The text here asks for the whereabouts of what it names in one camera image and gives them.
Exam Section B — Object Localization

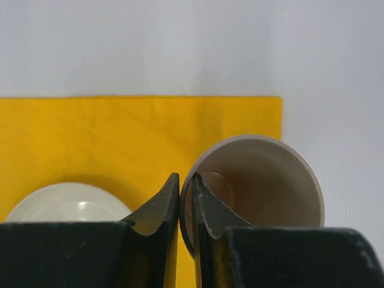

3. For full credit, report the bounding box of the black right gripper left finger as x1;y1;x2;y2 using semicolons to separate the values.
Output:
1;173;179;287

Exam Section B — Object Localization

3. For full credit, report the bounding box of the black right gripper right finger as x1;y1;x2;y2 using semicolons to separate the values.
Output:
191;174;383;287

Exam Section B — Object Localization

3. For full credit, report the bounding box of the beige paper cup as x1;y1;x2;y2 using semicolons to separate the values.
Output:
179;134;325;255

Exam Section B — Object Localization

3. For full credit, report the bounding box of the white bowl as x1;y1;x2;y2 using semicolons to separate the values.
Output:
6;182;131;222

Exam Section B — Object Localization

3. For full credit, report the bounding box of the yellow cartoon placemat cloth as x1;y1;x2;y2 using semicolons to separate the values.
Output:
0;95;283;288

